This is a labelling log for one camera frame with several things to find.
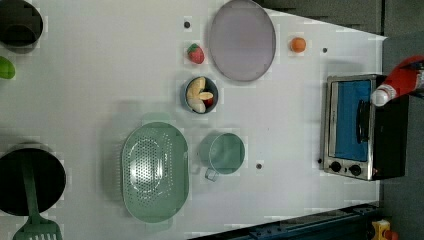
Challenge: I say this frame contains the red ketchup bottle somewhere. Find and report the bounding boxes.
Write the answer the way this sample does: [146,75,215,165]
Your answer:
[371,55,424,107]

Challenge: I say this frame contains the blue bowl with food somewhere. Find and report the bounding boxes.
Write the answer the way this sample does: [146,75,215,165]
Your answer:
[183,76,219,114]

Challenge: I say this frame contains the green cup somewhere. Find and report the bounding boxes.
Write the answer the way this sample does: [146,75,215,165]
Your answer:
[199,132,245,182]

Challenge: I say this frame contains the green colander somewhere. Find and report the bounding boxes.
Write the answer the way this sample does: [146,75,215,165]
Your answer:
[121,113,190,224]

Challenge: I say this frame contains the red toy strawberry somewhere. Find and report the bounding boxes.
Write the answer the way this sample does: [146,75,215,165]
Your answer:
[187,43,205,64]

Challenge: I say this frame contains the grey round plate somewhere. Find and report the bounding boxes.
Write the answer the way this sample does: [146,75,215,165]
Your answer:
[208,0,276,81]

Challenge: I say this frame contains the orange toy fruit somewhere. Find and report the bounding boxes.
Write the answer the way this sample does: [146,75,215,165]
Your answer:
[290,37,307,53]

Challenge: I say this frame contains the black round pot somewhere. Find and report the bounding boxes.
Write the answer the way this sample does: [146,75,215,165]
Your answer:
[0,148,66,216]

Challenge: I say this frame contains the green spatula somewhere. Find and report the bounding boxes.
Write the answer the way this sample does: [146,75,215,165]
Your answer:
[12,157,63,240]

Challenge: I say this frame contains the green toy fruit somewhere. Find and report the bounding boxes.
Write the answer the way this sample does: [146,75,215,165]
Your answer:
[0,56,15,79]

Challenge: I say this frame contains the black cylindrical container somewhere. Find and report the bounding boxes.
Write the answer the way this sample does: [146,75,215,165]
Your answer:
[0,0,44,47]

